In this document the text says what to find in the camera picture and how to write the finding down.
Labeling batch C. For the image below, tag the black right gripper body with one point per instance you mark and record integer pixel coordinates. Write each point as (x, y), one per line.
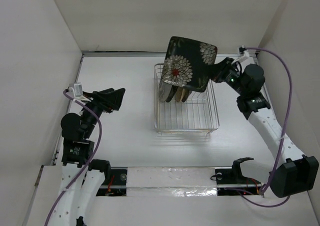
(233, 78)

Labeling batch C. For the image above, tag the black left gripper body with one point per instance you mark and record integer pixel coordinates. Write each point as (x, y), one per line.
(99, 108)

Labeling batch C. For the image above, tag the black floral square plate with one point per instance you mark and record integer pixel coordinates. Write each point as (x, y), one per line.
(188, 63)

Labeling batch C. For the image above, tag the cream plate brown rim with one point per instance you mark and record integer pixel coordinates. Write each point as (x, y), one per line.
(187, 95)

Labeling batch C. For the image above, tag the beige leaf pattern plate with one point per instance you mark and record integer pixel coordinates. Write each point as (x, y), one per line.
(180, 95)

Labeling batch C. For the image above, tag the cream plate black glossy rim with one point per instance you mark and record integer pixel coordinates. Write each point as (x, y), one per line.
(171, 93)

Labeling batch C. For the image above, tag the grey reindeer round plate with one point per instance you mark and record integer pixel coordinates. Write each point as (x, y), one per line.
(163, 91)

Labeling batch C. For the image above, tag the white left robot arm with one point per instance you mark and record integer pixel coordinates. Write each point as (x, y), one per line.
(82, 174)

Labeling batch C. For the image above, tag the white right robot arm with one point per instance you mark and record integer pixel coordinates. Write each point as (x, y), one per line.
(293, 171)

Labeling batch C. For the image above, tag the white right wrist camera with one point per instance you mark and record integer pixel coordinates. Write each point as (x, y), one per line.
(243, 54)

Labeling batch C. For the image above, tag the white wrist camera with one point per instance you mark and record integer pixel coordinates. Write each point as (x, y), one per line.
(243, 54)
(75, 92)

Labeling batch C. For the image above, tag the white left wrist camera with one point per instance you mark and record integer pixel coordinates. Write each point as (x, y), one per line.
(75, 92)

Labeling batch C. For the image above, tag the steel wire dish rack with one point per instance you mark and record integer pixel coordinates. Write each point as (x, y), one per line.
(198, 114)

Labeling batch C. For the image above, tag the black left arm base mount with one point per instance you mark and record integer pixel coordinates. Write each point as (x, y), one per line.
(116, 186)

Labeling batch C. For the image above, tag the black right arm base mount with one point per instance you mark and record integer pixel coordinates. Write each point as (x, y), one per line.
(231, 182)

